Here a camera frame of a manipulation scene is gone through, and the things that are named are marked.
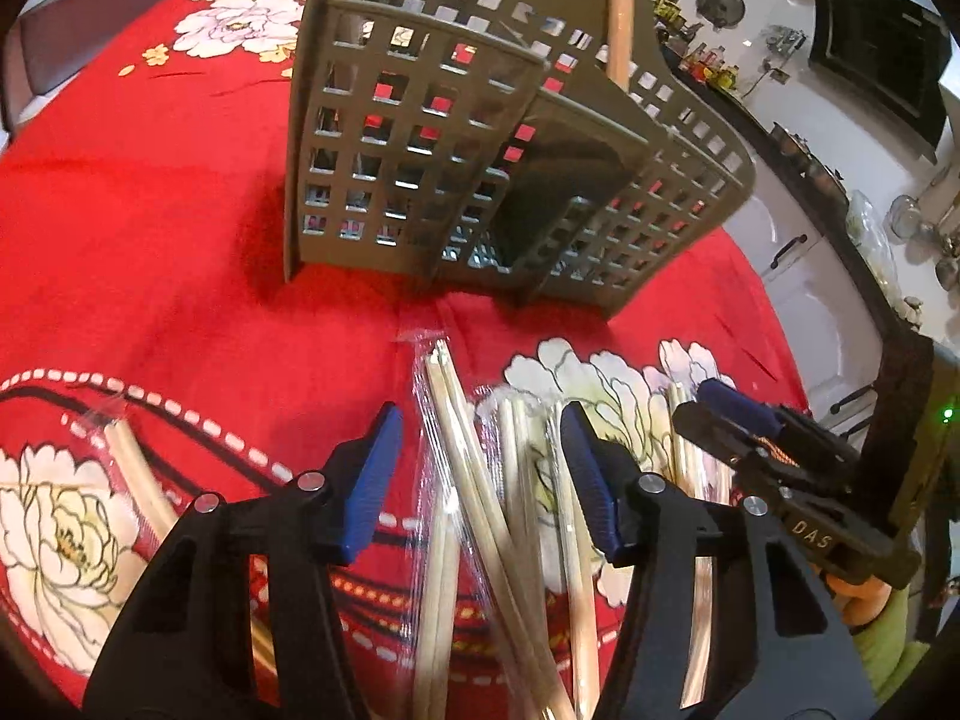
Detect black range hood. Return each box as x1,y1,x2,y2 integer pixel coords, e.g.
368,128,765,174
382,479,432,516
808,0,947,162

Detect black kitchen countertop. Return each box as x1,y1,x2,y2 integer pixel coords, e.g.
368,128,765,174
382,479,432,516
660,52,938,350

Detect white base cabinets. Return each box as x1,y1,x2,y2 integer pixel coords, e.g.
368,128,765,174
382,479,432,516
724,184,887,428

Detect olive plastic utensil basket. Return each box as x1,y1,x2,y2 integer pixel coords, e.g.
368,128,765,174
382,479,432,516
283,0,757,317

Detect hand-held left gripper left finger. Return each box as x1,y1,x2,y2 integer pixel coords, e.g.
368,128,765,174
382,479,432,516
82,401,406,720

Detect steel pot lid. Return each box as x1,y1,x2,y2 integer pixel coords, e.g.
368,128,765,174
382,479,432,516
696,0,747,31

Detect white plastic drawer tower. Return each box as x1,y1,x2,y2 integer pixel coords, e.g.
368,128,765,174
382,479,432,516
0,0,197,132

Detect hanging metal ladle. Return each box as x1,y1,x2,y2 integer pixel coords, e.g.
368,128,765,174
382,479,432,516
934,240,960,295

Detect red floral tablecloth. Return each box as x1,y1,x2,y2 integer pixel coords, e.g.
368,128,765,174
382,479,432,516
0,0,815,713

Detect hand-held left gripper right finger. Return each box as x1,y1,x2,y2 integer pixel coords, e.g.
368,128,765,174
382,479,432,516
559,401,878,720

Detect person's right forearm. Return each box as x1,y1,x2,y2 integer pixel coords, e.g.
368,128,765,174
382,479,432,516
851,592,935,680

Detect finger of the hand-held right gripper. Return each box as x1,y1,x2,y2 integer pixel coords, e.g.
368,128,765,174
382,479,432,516
673,401,777,472
697,379,860,470

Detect hanging metal strainer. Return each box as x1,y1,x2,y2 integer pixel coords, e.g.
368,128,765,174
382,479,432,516
889,195,923,241

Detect clear plastic bag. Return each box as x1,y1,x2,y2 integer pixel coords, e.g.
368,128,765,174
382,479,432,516
846,191,897,297

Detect person's right hand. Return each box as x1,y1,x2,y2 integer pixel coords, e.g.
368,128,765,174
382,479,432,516
825,576,895,627

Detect row of condiment bottles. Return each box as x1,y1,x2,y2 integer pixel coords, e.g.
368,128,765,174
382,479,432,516
652,0,743,91

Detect steel pot with lid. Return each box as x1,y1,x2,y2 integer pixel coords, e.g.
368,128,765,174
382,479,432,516
802,150,848,200

